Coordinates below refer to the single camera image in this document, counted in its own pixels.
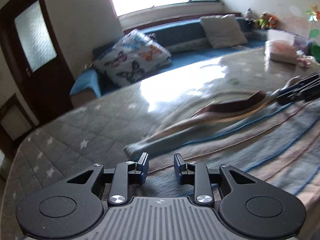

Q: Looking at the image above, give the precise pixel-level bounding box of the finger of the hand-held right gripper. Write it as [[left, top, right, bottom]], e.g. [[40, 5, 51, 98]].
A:
[[276, 85, 320, 106], [287, 72, 320, 90]]

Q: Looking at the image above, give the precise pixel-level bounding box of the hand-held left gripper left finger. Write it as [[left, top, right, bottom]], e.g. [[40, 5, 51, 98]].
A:
[[66, 152, 150, 207]]

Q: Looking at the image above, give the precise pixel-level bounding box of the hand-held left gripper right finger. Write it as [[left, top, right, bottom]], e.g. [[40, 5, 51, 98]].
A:
[[174, 153, 258, 207]]

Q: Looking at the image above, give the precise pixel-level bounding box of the striped blue beige garment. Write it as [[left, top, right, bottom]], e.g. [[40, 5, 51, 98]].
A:
[[124, 76, 320, 198]]

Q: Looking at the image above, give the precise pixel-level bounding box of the small pink object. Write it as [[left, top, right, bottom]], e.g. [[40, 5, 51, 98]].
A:
[[297, 55, 312, 68]]

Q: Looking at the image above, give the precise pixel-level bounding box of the white tissue box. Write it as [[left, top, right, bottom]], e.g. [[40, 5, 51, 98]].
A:
[[264, 29, 298, 64]]

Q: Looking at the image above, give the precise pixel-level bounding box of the orange plush toy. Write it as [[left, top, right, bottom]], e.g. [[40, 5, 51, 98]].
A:
[[267, 15, 278, 29]]

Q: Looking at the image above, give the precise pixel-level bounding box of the yellow green plush toy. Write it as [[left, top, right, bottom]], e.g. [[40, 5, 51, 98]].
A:
[[257, 12, 269, 29]]

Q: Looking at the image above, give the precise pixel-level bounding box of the plain white pillow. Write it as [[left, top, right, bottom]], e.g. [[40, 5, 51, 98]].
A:
[[199, 14, 248, 49]]

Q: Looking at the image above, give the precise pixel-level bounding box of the butterfly print pillow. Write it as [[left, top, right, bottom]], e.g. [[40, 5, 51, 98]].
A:
[[92, 29, 172, 85]]

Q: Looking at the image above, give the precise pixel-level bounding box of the blue sofa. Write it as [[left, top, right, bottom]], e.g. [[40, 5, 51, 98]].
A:
[[69, 15, 275, 101]]

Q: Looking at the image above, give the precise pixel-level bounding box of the dark wooden glass-panel door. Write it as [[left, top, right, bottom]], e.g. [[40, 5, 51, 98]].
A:
[[0, 0, 76, 126]]

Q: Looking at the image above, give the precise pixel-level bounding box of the white flat panel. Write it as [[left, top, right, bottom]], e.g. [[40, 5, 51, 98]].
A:
[[0, 105, 26, 141]]

